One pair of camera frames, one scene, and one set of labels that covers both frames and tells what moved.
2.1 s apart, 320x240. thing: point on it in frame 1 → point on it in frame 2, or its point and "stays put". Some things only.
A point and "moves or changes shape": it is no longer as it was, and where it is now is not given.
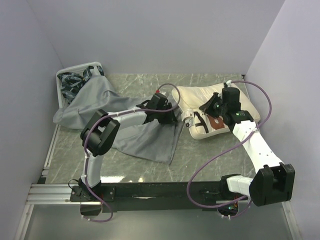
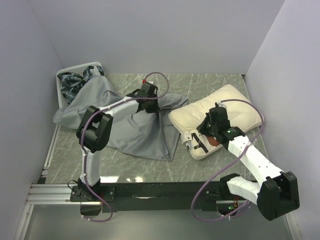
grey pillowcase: x=154 y=142 stays put
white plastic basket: x=78 y=70 stays put
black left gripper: x=170 y=118 → x=155 y=109
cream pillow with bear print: x=200 y=123 moves or changes shape
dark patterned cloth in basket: x=71 y=83 stays put
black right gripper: x=207 y=107 → x=201 y=128
